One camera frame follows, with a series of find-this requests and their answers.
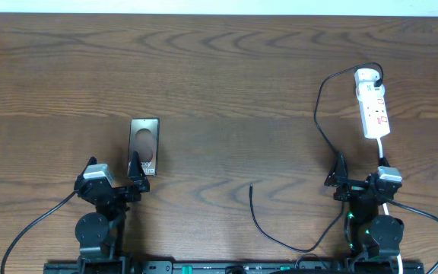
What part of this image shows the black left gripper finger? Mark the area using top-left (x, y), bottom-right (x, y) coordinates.
top-left (83, 156), bottom-right (97, 173)
top-left (128, 151), bottom-right (150, 193)

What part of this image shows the black charging cable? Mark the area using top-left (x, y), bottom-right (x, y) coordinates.
top-left (249, 62), bottom-right (385, 253)

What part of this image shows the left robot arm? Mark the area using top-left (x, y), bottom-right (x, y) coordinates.
top-left (74, 151), bottom-right (150, 273)

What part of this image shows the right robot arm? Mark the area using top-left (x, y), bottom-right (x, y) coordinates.
top-left (324, 152), bottom-right (405, 273)

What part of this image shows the white USB charger plug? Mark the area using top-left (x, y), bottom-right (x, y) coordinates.
top-left (354, 68), bottom-right (380, 86)

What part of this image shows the white power strip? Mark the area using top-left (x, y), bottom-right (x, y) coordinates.
top-left (356, 81), bottom-right (390, 139)

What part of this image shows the black left camera cable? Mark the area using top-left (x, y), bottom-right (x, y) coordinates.
top-left (0, 190), bottom-right (80, 274)

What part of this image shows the black camera cable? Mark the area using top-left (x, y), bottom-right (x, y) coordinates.
top-left (0, 190), bottom-right (80, 274)
top-left (382, 196), bottom-right (438, 274)

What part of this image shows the black right camera cable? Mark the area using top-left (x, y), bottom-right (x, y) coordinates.
top-left (382, 196), bottom-right (438, 274)

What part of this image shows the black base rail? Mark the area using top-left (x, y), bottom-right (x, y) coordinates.
top-left (43, 260), bottom-right (425, 274)

